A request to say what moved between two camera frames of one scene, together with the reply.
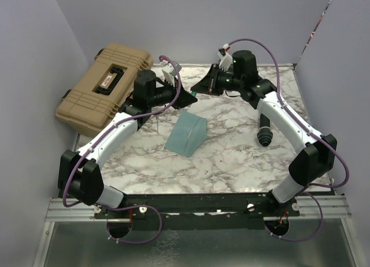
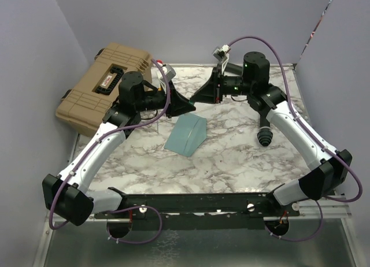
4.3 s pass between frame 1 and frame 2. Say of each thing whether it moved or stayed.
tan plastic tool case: stayed
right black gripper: moved
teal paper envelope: stayed
